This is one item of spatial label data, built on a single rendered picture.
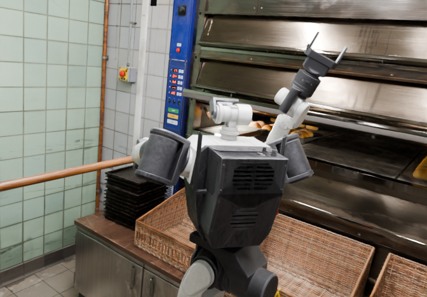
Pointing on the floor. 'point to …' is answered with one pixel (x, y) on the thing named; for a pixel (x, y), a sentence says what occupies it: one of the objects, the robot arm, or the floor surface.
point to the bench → (118, 262)
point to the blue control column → (182, 23)
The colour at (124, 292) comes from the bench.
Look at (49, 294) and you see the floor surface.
